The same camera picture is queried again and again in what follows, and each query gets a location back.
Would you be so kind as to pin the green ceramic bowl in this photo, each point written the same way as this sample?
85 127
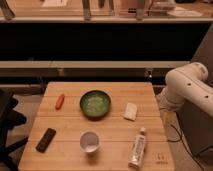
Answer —
95 103

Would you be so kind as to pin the black phone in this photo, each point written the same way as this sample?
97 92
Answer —
45 140

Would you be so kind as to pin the white paper cup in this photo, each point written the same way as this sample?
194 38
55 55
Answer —
89 142

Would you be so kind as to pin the black office chair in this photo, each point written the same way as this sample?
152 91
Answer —
9 118

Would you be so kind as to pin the white sponge block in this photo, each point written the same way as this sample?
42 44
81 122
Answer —
130 111

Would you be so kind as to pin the white tube bottle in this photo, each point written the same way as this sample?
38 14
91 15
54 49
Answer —
138 149

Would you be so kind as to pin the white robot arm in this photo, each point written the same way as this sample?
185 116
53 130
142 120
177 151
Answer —
186 83

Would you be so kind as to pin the orange carrot toy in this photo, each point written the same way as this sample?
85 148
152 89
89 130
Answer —
59 102

